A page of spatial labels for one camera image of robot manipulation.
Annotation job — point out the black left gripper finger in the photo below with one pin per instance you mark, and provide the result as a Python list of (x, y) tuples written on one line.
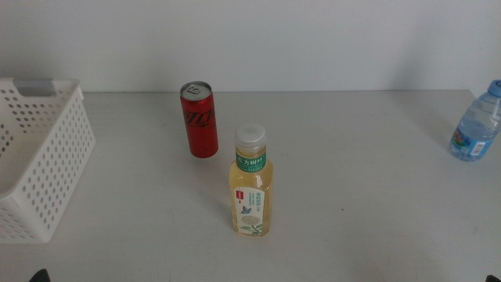
[(41, 276)]

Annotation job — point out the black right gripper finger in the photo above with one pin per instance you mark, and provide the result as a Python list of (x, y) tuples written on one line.
[(495, 279)]

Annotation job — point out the clear water bottle blue cap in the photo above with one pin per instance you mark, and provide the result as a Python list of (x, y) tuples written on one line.
[(475, 129)]

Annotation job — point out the red soda can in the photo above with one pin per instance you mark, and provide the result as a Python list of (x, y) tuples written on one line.
[(200, 125)]

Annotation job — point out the yellow tea bottle green label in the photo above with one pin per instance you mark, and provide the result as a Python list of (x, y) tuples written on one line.
[(250, 184)]

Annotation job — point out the white perforated plastic basket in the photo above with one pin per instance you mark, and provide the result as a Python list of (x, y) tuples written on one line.
[(58, 156)]

